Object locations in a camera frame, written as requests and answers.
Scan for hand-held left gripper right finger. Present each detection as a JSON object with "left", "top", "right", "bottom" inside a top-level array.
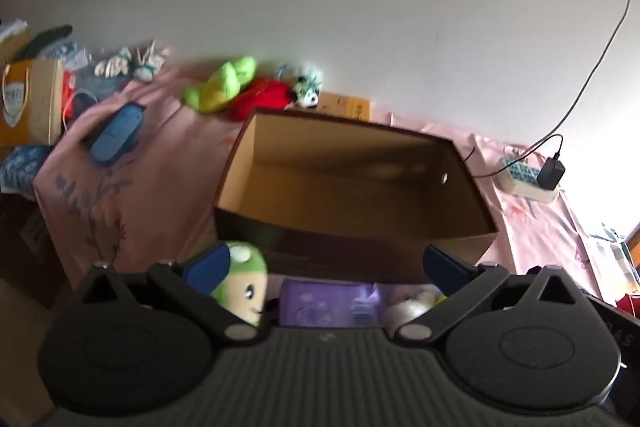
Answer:
[{"left": 394, "top": 244, "right": 583, "bottom": 348}]

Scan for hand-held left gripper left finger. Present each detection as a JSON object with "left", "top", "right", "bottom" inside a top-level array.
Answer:
[{"left": 75, "top": 242, "right": 263, "bottom": 350}]

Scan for green ant plush toy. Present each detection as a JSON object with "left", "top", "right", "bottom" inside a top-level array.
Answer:
[{"left": 210, "top": 241, "right": 270, "bottom": 328}]

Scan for brown cardboard box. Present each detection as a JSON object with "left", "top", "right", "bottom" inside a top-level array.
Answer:
[{"left": 214, "top": 108, "right": 501, "bottom": 285}]

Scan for white round soft item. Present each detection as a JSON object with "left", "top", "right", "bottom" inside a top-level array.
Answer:
[{"left": 385, "top": 287, "right": 446, "bottom": 333}]

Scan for red object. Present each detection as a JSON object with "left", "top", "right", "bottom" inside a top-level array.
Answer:
[{"left": 616, "top": 294, "right": 640, "bottom": 320}]

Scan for printed paper sheets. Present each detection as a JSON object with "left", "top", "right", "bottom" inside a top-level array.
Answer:
[{"left": 585, "top": 222, "right": 640, "bottom": 293}]

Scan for pink bedsheet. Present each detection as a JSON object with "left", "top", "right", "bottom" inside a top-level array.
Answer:
[{"left": 32, "top": 62, "right": 626, "bottom": 308}]

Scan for white power strip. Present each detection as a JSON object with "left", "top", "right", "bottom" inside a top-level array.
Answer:
[{"left": 496, "top": 147, "right": 561, "bottom": 204}]

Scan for purple packet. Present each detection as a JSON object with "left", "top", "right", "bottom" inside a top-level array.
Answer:
[{"left": 277, "top": 279, "right": 386, "bottom": 328}]

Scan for black charger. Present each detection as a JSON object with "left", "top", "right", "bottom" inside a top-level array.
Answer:
[{"left": 537, "top": 158, "right": 567, "bottom": 192}]

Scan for blue handheld device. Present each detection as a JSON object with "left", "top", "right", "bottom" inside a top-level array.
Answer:
[{"left": 82, "top": 103, "right": 147, "bottom": 166}]

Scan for red plush toy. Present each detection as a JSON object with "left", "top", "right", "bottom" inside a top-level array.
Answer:
[{"left": 227, "top": 77, "right": 296, "bottom": 122}]

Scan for brown cardboard carton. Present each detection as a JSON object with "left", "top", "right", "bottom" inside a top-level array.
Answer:
[{"left": 0, "top": 192, "right": 71, "bottom": 308}]

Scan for lime green frog plush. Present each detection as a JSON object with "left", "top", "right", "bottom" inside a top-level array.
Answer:
[{"left": 184, "top": 56, "right": 258, "bottom": 114}]

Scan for panda plush toy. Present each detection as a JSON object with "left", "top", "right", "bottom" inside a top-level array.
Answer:
[{"left": 277, "top": 62, "right": 325, "bottom": 109}]

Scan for blue denim cloth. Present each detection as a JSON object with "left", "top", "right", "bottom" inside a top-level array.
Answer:
[{"left": 75, "top": 72, "right": 133, "bottom": 105}]

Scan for white tied cloth bundle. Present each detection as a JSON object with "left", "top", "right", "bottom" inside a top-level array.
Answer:
[{"left": 131, "top": 41, "right": 168, "bottom": 82}]

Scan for blue white tissue pack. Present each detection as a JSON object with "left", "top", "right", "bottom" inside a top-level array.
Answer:
[{"left": 0, "top": 146, "right": 53, "bottom": 194}]

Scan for white gloves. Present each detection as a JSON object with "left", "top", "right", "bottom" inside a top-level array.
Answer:
[{"left": 94, "top": 48, "right": 132, "bottom": 78}]

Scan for red packet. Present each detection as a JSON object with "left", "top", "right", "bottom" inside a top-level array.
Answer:
[{"left": 62, "top": 72, "right": 78, "bottom": 112}]

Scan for blue white plastic packet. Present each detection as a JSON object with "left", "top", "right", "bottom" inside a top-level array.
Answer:
[{"left": 42, "top": 42, "right": 91, "bottom": 70}]

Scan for dark green cap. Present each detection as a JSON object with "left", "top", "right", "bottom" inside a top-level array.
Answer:
[{"left": 20, "top": 25, "right": 75, "bottom": 60}]

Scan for black charger cable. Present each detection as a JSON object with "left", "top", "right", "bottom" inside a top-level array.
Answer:
[{"left": 462, "top": 134, "right": 565, "bottom": 180}]

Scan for grey power cord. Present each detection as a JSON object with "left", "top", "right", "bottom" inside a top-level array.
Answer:
[{"left": 505, "top": 0, "right": 636, "bottom": 158}]

